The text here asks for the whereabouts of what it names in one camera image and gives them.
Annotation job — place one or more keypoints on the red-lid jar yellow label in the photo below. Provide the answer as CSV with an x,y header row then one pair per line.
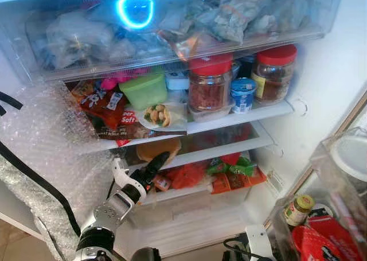
x,y
275,74

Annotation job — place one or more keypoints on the green and orange packets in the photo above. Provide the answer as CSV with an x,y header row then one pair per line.
x,y
235,175

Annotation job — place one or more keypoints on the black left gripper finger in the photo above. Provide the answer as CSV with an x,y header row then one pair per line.
x,y
157,159
161,167

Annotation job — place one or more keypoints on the white crisper drawer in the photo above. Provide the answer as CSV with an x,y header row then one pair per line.
x,y
195,221

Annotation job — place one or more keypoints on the grey frozen food bag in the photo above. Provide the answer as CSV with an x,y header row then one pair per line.
x,y
77,40

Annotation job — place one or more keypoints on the gold-lid glass jar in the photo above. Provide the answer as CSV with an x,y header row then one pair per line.
x,y
298,210

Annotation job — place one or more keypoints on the white-edged glass fridge shelf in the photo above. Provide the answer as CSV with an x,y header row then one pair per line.
x,y
258,110
241,146

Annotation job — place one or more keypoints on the white tub with blue label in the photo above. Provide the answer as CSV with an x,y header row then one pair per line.
x,y
176,81

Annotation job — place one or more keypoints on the red produce bag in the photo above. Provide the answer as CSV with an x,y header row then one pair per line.
x,y
186,175

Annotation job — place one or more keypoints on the orange-tinted frozen bag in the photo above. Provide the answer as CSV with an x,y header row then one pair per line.
x,y
186,43

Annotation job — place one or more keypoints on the blue yogurt cup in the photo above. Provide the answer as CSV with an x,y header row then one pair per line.
x,y
243,94

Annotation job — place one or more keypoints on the clear fridge drawer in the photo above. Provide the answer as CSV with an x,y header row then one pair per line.
x,y
298,20

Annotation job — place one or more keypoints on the soft bread package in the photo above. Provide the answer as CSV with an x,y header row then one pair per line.
x,y
129,129

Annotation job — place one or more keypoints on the green plastic container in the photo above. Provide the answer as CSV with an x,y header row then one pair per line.
x,y
143,92

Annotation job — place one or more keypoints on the red snack bag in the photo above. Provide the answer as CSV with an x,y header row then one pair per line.
x,y
100,103

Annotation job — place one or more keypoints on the red food package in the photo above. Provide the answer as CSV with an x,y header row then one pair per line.
x,y
321,241

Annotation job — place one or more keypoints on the white-lid round tub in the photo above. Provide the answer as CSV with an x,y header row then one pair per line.
x,y
351,158

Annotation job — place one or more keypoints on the red-lid jar of chili flakes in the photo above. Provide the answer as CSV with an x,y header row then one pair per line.
x,y
210,89

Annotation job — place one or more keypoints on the frozen dumpling bag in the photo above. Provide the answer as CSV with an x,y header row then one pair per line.
x,y
238,14

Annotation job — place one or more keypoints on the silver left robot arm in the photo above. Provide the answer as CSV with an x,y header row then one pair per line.
x,y
109,215

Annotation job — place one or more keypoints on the packaged tortilla wrap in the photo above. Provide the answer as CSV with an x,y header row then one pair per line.
x,y
160,116

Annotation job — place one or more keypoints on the peach plastic container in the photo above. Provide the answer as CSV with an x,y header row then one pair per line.
x,y
153,148

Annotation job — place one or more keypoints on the clear bubble wrap sheet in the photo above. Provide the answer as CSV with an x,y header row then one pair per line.
x,y
51,135

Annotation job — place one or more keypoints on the clear fridge door bin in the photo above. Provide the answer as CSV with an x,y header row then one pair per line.
x,y
344,203

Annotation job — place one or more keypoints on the clear flat food box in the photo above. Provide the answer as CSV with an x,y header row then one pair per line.
x,y
211,116

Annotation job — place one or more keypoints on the pink plastic item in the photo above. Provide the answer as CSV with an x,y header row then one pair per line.
x,y
114,80

